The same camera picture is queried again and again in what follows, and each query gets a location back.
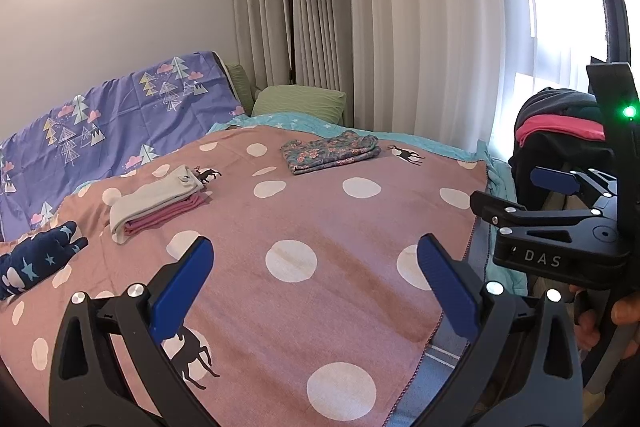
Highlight dark clothes pile pink trim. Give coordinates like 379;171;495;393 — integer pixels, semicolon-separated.
509;88;616;210

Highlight green pillow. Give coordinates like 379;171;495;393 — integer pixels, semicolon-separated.
252;84;346;124

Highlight floral teal shirt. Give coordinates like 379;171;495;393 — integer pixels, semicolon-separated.
281;130;381;176

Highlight navy star fleece garment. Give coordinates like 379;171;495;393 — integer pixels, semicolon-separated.
0;221;89;300

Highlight folded pink cloth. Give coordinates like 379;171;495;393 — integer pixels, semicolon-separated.
124;193;208;236

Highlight pink polka dot blanket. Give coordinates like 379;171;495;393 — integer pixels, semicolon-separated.
1;126;488;426

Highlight person's right hand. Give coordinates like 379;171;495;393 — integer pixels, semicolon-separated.
569;283;640;360

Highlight beige curtain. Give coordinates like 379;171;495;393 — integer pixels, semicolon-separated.
233;0;608;157

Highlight purple tree pattern pillow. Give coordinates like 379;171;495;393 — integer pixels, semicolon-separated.
1;51;244;241

